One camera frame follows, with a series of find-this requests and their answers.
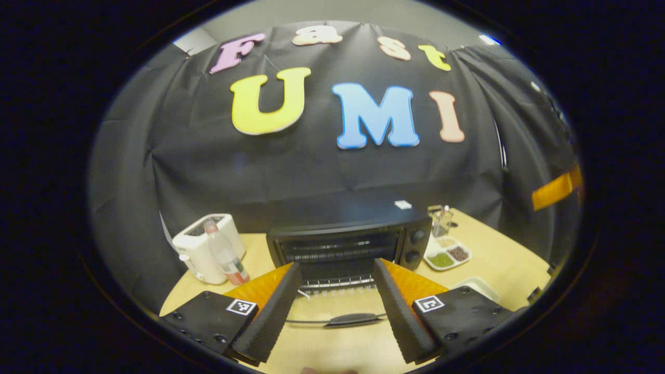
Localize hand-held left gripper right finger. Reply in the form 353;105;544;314
374;258;528;364

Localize metal oven rack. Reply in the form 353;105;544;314
300;277;377;292

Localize white toaster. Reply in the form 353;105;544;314
171;213;246;286

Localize metal wire utensil holder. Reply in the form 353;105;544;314
428;204;458;238

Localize black electric oven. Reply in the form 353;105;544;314
265;189;433;329

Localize white divided bean tray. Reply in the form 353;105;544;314
423;235;473;272

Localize clear plastic water bottle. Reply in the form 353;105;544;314
203;219;250;287

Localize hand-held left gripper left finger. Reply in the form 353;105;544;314
158;262;303;364

